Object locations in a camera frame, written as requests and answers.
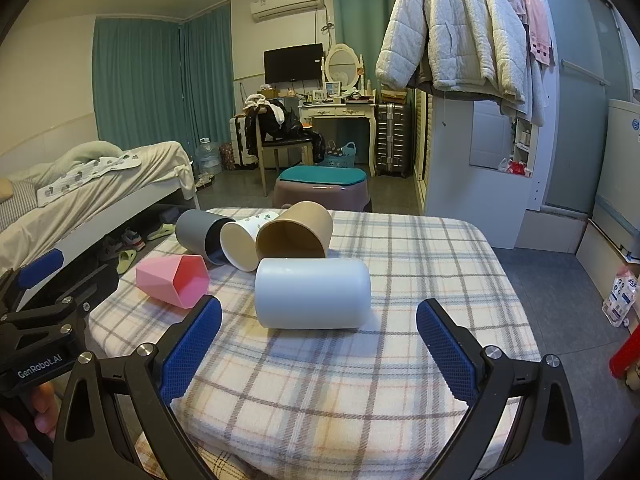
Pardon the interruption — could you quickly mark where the person's left hand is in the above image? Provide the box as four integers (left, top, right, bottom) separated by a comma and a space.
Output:
0, 382, 63, 443

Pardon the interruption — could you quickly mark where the red object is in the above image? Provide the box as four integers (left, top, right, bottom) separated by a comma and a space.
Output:
609, 322, 640, 381

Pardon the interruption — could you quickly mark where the white suitcase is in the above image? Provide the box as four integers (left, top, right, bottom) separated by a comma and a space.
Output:
229, 115, 261, 171

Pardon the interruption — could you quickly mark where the purple plastic stool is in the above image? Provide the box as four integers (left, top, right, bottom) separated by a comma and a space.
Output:
272, 170, 373, 213

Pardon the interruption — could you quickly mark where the teal curtain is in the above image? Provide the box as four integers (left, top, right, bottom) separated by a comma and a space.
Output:
180, 5, 234, 173
332, 0, 401, 96
92, 17, 183, 153

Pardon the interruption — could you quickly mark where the plain white cup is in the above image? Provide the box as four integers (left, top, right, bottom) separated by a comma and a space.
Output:
255, 258, 371, 331

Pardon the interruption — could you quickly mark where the white wardrobe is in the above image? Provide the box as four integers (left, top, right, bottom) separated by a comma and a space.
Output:
410, 85, 541, 251

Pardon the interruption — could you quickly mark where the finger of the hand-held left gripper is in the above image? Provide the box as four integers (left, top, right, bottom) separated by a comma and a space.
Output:
30, 262, 122, 313
0, 248, 65, 312

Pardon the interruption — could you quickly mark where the striped grey pillow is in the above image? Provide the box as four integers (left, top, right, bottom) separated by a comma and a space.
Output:
0, 180, 40, 231

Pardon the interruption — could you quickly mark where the oval white vanity mirror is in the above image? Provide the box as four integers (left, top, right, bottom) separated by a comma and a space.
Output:
324, 42, 363, 92

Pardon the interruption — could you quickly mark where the wooden chair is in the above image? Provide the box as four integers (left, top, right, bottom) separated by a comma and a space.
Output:
255, 110, 316, 198

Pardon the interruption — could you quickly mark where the pink towel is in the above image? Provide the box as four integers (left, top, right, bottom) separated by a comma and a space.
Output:
500, 0, 553, 68

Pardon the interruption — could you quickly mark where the white quilted jacket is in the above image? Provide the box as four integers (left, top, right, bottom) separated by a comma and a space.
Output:
375, 0, 528, 106

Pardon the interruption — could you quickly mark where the blue laundry basket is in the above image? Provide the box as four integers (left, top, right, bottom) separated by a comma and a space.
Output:
320, 141, 357, 168

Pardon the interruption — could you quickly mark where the patterned white cloth strip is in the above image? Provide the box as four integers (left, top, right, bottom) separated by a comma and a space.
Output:
37, 156, 142, 207

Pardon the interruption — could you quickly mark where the white vanity desk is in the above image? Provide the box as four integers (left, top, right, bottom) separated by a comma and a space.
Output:
298, 97, 377, 177

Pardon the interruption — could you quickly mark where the white refrigerator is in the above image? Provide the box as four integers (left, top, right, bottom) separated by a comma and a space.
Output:
592, 97, 640, 261

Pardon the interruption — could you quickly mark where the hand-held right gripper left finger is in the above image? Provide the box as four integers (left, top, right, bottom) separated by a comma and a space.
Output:
52, 295, 223, 480

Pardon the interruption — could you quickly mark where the black clothes pile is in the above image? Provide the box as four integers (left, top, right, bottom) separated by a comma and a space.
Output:
257, 100, 304, 143

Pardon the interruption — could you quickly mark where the plaid blanket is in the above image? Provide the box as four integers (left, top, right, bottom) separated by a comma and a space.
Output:
87, 207, 543, 480

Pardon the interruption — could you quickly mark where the brown cup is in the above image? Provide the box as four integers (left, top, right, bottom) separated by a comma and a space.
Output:
255, 201, 334, 261

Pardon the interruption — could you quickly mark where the white air conditioner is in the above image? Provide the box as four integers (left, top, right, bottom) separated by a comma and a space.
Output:
250, 0, 325, 23

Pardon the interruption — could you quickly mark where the silver suitcase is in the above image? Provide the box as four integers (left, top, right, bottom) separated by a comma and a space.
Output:
376, 103, 412, 178

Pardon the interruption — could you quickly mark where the clear water jug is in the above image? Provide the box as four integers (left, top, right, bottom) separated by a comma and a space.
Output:
192, 138, 222, 177

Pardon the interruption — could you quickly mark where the black television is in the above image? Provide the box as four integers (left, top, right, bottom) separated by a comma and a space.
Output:
263, 43, 324, 83

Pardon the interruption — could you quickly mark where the grey-green fleece blanket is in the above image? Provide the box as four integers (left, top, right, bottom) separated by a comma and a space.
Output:
37, 141, 123, 186

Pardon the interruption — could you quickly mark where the teal seat cushion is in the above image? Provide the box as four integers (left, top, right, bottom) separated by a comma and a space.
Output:
278, 166, 367, 186

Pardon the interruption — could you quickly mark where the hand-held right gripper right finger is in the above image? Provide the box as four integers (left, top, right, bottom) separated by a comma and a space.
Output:
416, 298, 586, 480

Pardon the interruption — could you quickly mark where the white cup with green print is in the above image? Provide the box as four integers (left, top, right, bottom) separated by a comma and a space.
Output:
220, 211, 280, 273

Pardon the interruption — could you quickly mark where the grey cup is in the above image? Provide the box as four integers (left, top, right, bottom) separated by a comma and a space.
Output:
175, 209, 236, 266

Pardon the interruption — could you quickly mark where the bed with white sheet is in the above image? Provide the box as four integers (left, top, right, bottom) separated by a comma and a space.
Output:
0, 141, 201, 281

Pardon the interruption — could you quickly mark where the white printed packet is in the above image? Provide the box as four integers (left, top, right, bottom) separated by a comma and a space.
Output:
602, 266, 640, 328

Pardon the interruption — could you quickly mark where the pink faceted cup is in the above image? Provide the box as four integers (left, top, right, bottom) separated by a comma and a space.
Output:
136, 254, 210, 309

